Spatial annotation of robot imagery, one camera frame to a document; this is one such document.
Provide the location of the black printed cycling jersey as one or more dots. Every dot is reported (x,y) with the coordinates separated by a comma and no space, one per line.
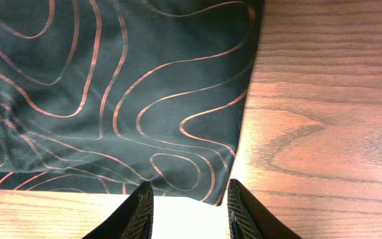
(100,96)

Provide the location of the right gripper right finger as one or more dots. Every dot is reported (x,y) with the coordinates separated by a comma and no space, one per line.
(250,219)

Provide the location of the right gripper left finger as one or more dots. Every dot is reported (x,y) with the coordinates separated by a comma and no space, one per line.
(133,219)

